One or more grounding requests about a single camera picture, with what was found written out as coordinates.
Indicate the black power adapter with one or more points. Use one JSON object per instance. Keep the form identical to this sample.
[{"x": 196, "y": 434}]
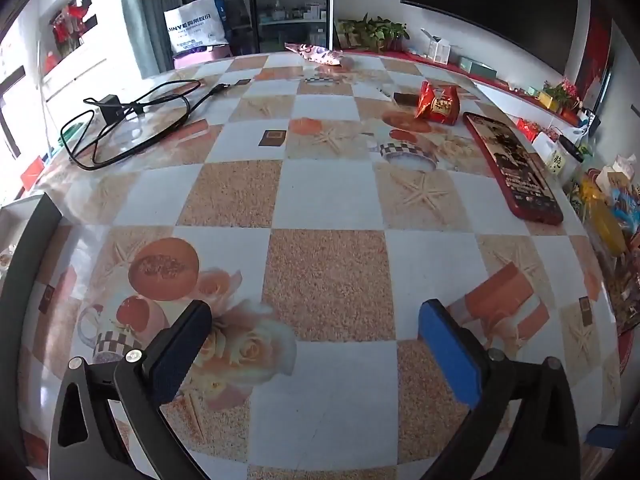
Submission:
[{"x": 114, "y": 108}]

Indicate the green box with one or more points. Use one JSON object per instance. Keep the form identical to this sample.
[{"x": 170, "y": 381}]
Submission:
[{"x": 476, "y": 66}]

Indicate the green potted plant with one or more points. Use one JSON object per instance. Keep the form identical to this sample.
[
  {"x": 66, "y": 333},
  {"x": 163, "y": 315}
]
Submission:
[{"x": 372, "y": 32}]

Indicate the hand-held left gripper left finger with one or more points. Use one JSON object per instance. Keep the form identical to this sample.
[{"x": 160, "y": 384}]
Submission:
[{"x": 182, "y": 355}]

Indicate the black television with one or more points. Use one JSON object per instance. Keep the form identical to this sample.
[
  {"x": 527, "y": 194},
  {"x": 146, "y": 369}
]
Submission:
[{"x": 490, "y": 5}]

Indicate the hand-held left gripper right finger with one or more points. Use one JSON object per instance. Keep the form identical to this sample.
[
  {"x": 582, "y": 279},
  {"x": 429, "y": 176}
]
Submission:
[{"x": 450, "y": 355}]

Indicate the pink chair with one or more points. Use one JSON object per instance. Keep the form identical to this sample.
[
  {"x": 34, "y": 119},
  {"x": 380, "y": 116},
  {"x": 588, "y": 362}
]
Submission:
[{"x": 205, "y": 57}]

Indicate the red snack packet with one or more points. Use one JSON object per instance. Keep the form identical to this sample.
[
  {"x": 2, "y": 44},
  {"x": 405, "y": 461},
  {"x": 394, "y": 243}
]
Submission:
[
  {"x": 422, "y": 100},
  {"x": 445, "y": 107}
]

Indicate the pile of assorted snacks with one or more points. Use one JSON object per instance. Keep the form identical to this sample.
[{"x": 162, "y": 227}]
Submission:
[{"x": 610, "y": 220}]

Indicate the teal curtain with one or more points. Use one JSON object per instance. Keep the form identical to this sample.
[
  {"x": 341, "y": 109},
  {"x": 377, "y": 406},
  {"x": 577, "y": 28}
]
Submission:
[{"x": 145, "y": 20}]

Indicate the dark small packet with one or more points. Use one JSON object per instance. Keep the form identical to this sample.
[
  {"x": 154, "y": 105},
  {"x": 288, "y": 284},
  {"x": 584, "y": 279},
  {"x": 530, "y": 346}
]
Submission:
[{"x": 405, "y": 100}]

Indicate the red wall banner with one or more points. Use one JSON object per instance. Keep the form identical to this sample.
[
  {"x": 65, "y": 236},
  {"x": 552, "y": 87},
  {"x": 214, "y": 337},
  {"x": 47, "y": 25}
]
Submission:
[{"x": 597, "y": 55}]

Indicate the white carton box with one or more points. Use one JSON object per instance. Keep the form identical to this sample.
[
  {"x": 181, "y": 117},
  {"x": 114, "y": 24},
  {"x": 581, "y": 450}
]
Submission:
[{"x": 436, "y": 47}]

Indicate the red smartphone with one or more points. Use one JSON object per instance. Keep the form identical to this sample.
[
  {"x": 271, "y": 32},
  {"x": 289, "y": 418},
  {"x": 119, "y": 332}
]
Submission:
[{"x": 515, "y": 165}]

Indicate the pink patterned snack packet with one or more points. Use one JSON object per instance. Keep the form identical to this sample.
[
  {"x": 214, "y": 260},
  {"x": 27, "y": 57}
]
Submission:
[{"x": 315, "y": 55}]

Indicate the white printed box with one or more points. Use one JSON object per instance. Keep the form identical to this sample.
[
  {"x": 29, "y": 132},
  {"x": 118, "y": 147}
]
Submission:
[{"x": 550, "y": 157}]

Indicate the red hanging decoration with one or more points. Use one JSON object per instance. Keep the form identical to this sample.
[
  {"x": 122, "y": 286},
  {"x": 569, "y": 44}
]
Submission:
[{"x": 70, "y": 25}]

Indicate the white shopping bag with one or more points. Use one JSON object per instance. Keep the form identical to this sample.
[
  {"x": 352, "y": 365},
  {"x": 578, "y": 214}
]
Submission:
[{"x": 195, "y": 25}]

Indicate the glass door cabinet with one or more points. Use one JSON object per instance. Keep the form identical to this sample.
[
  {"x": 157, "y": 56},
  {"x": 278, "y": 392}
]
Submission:
[{"x": 280, "y": 0}]

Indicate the potted red flowers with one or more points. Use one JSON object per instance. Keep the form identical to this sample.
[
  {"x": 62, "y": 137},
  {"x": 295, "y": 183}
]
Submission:
[{"x": 562, "y": 92}]

